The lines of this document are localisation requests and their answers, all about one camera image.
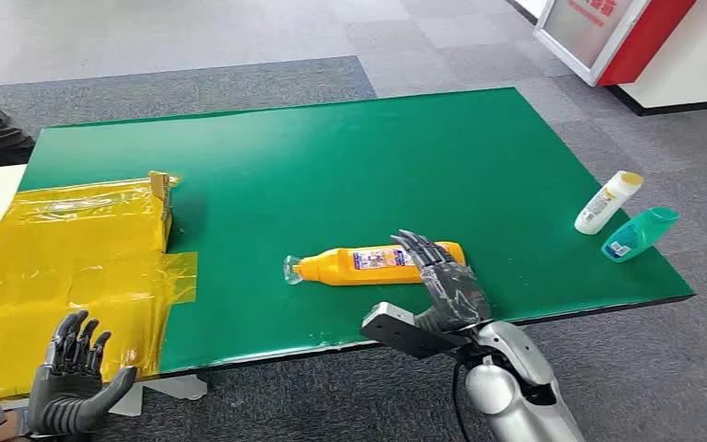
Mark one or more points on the white bottle with yellow cap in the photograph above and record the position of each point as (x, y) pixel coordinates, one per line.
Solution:
(603, 204)

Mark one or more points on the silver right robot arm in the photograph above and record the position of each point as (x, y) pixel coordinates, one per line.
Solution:
(512, 390)

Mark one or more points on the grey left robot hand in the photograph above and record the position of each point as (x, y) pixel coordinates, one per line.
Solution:
(64, 396)

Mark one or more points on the teal transparent bottle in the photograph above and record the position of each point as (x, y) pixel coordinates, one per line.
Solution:
(637, 235)

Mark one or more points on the white table foot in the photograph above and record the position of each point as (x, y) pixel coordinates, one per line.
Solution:
(173, 389)

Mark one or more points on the yellow taped cardboard box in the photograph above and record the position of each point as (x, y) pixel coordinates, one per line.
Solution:
(67, 262)

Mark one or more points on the orange bottle with label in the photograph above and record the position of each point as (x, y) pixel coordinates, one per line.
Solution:
(341, 267)

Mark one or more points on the green table mat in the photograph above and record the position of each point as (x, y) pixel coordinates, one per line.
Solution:
(359, 171)

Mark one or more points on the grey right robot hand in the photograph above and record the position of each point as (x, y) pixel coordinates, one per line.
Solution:
(454, 293)

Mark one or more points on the red and white display stand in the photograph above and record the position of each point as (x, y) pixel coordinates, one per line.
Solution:
(652, 43)

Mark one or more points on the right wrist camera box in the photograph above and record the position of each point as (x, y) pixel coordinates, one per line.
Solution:
(399, 329)

